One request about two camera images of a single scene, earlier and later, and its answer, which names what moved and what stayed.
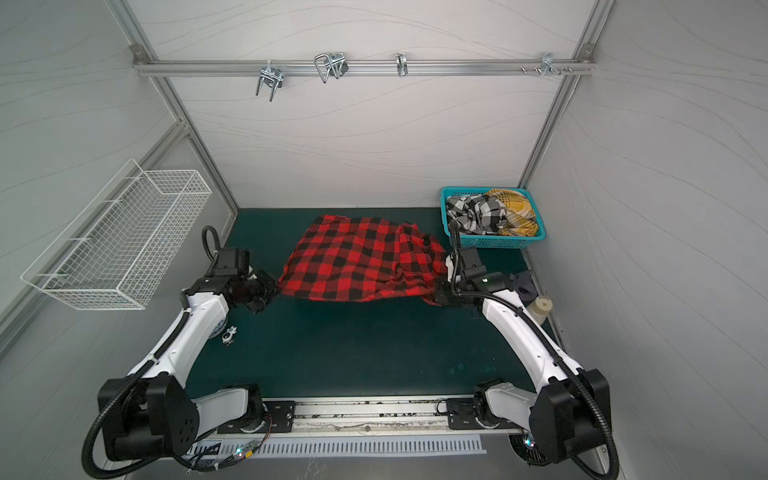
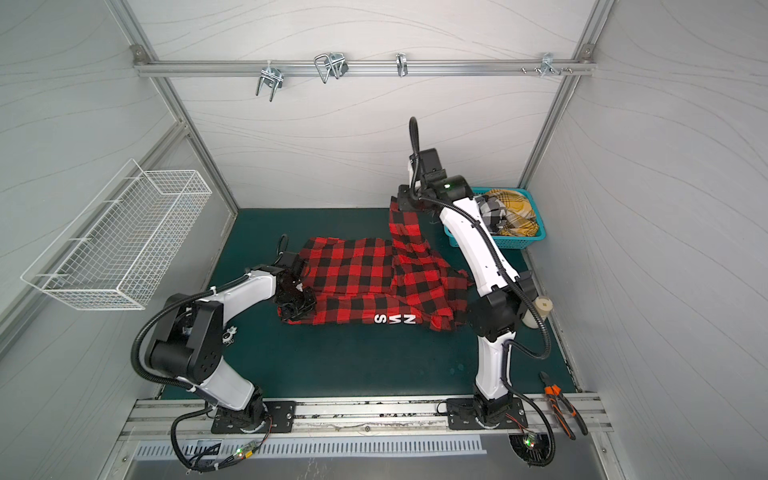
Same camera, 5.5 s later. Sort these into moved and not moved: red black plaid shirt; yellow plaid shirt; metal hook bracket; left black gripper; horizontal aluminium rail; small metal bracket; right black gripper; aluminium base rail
Moved: red black plaid shirt; left black gripper; right black gripper
Not moved: metal hook bracket; horizontal aluminium rail; yellow plaid shirt; small metal bracket; aluminium base rail
